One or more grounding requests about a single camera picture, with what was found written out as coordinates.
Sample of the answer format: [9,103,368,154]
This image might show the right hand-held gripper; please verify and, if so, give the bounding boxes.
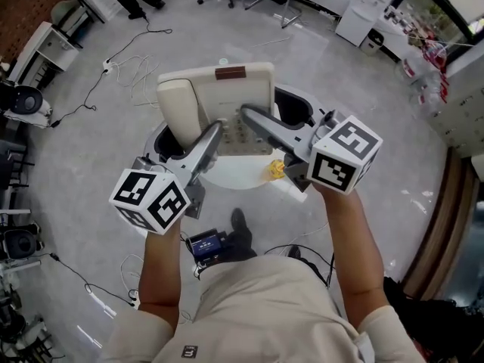
[238,84,383,196]

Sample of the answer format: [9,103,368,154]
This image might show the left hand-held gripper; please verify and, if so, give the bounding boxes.
[108,120,225,236]

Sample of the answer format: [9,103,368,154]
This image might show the beige desk telephone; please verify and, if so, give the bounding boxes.
[156,61,276,157]

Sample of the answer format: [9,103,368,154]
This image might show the person's right forearm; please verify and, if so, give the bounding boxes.
[315,185,387,321]

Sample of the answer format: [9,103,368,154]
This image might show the person's left forearm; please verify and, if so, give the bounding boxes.
[137,221,183,332]

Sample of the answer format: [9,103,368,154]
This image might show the yellow toy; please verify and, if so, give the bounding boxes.
[264,159,286,182]

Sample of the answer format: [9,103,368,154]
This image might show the round white table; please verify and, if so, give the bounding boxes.
[144,126,304,191]

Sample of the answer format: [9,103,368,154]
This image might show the person's left black shoe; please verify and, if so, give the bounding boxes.
[230,207,253,242]

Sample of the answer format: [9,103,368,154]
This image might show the black waist device with screen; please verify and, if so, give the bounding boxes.
[187,228,228,267]

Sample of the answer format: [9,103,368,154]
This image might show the person's black trousers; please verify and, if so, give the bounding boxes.
[219,228,322,279]

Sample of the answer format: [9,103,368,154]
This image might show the white water dispenser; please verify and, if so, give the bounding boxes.
[334,0,402,48]

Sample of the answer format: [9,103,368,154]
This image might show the pile of clear plastic bags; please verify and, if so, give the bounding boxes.
[396,39,451,106]

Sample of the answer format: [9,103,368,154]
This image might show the black round dish device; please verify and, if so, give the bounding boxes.
[11,84,45,116]
[1,228,39,261]

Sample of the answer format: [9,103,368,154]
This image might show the white desk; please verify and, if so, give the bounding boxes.
[7,20,80,87]

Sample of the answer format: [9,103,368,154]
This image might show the white locker cabinet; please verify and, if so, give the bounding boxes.
[430,84,484,159]

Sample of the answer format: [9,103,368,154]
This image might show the person's beige shirt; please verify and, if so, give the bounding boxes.
[99,255,417,363]

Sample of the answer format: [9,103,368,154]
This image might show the black cable loop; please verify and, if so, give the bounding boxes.
[263,244,336,287]

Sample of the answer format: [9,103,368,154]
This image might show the long black floor cable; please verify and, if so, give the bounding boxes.
[49,253,136,306]

